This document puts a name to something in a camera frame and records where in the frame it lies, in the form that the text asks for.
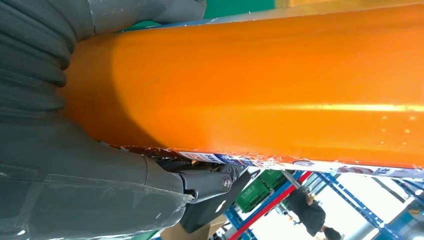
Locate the green plastic crate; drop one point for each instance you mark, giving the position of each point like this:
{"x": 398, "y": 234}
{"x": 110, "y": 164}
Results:
{"x": 275, "y": 179}
{"x": 251, "y": 197}

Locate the brown cardboard box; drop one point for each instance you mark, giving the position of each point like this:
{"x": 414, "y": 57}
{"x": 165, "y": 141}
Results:
{"x": 198, "y": 233}

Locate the person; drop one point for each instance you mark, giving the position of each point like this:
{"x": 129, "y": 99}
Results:
{"x": 308, "y": 215}

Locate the red rack beam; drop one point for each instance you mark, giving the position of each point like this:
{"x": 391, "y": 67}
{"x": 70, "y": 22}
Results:
{"x": 265, "y": 208}

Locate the blue metal rack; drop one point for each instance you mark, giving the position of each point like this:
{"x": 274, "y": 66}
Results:
{"x": 357, "y": 205}

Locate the green table mat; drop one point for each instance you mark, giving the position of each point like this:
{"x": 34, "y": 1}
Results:
{"x": 238, "y": 8}

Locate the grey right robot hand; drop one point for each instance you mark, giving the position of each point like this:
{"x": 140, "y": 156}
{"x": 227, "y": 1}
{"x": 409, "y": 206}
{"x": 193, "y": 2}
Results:
{"x": 82, "y": 198}

